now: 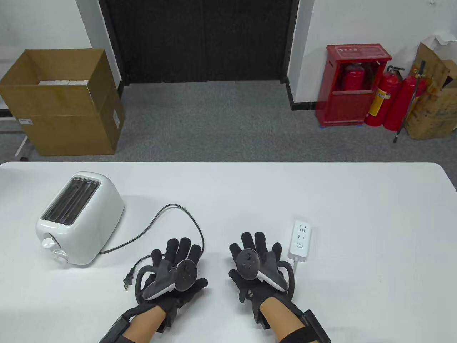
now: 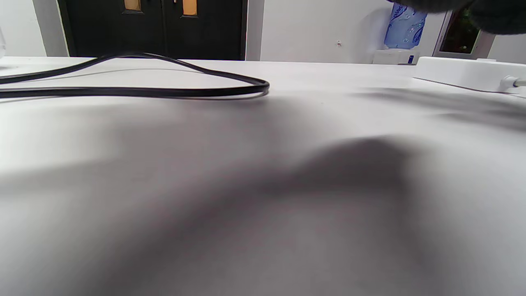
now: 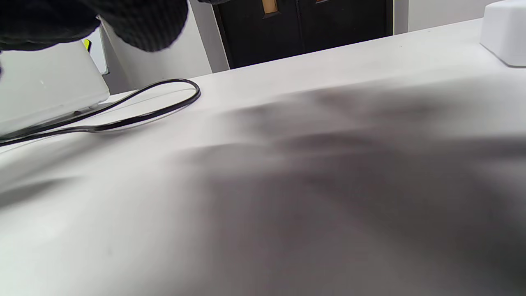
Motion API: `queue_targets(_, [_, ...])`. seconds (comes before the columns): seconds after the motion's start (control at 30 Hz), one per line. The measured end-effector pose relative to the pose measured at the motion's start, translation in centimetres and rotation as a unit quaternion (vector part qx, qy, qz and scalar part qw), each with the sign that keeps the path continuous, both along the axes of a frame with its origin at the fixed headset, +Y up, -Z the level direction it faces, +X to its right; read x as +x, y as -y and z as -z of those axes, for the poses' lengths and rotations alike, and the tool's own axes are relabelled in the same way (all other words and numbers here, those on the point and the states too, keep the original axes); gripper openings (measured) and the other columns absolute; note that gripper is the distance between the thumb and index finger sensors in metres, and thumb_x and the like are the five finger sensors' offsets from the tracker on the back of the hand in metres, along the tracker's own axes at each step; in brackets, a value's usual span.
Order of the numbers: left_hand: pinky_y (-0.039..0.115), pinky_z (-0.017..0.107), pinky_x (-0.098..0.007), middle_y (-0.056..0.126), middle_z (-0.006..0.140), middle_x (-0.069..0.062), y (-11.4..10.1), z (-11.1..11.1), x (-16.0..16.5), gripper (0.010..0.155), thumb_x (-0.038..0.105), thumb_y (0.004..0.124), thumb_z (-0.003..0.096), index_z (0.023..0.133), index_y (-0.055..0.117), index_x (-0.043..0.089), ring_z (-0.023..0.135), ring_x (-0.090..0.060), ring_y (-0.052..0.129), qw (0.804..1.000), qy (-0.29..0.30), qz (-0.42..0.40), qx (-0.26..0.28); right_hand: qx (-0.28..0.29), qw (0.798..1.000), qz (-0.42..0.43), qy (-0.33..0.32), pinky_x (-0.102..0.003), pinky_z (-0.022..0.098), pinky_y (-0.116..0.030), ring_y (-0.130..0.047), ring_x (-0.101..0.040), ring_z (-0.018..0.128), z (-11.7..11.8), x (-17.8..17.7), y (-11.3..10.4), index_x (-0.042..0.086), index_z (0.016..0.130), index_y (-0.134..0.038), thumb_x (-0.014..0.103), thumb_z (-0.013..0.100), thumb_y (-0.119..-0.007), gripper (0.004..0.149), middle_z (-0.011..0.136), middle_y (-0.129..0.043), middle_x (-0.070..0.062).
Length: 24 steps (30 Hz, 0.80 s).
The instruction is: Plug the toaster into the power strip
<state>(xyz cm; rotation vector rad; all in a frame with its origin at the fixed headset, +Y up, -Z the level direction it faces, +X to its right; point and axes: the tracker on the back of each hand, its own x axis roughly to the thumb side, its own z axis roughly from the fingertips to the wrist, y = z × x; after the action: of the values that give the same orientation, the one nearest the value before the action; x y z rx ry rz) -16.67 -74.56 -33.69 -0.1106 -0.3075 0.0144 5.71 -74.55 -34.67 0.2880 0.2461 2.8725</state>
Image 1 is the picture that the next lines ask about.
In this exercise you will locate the black rod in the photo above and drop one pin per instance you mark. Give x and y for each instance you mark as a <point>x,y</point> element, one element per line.
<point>410,103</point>

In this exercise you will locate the person's right forearm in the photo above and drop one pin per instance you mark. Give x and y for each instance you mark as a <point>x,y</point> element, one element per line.
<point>280,321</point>

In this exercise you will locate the large open cardboard box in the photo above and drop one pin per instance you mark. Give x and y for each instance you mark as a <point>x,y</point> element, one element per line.
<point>64,107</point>

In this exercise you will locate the red fire extinguisher yellow label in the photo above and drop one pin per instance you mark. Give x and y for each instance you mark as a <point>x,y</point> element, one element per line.
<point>380,96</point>

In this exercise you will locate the person's left hand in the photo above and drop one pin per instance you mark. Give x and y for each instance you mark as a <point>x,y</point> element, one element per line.
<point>185,250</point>

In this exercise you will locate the white packing foam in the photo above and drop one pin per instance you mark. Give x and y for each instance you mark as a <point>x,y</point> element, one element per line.
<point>441,38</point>

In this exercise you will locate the person's left middle finger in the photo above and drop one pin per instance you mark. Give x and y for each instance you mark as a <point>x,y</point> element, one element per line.
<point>184,248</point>

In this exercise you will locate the row of white boxes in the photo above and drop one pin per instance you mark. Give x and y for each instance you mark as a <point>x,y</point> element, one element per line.
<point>60,82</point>

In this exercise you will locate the white two-slot toaster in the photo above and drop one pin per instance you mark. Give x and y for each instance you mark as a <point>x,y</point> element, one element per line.
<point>84,228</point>

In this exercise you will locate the person's right little finger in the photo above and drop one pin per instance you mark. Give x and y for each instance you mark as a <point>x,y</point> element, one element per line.
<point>276,250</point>

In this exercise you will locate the person's right hand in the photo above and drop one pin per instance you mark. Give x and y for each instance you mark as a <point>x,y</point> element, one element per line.
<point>250,241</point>

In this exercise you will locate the person's right thumb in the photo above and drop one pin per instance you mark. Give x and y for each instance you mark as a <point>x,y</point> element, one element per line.
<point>236,279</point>

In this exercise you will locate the black double door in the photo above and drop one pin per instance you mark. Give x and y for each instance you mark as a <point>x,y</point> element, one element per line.
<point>200,39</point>

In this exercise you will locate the white power strip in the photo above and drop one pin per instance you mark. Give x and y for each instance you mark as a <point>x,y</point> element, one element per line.
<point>300,238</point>

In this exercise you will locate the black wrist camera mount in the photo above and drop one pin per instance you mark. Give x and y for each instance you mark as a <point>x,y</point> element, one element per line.
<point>116,327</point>
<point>316,327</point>

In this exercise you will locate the person's left little finger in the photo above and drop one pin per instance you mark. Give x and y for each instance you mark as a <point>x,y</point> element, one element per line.
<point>157,257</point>

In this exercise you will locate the person's right middle finger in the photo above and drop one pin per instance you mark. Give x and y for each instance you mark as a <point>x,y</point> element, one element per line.
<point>247,241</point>

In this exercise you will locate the grey white glove-mounted controller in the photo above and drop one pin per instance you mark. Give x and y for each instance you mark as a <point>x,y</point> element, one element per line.
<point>262,268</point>
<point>167,282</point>

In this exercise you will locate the torn printed cardboard box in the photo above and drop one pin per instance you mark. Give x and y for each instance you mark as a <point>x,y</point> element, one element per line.
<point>435,107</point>

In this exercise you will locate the person's left thumb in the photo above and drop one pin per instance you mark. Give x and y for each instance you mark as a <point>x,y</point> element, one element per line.
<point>198,284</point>

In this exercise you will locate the person's left forearm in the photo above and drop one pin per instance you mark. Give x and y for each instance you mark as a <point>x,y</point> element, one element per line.
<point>144,327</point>

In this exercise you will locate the red fire extinguisher cabinet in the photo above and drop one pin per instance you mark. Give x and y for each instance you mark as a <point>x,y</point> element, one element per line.
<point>339,107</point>

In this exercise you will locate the white wheeled table frame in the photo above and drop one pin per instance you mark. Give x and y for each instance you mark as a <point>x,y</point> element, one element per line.
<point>18,143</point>

